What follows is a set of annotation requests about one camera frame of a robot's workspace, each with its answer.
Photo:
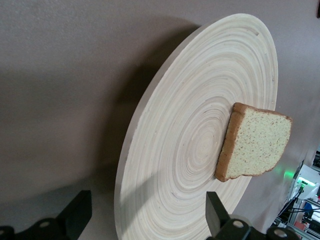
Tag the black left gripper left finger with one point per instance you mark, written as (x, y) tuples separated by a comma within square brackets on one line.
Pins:
[(72, 215)]

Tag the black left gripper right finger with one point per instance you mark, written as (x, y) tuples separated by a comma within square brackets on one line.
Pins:
[(217, 217)]

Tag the bread slice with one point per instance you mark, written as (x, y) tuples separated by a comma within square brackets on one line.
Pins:
[(260, 142)]

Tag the round wooden plate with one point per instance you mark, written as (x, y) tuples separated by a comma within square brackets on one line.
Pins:
[(187, 100)]

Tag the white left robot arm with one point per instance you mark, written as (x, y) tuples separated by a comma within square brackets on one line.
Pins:
[(308, 180)]

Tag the brown table cloth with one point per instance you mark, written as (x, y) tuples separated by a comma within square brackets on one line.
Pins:
[(62, 75)]

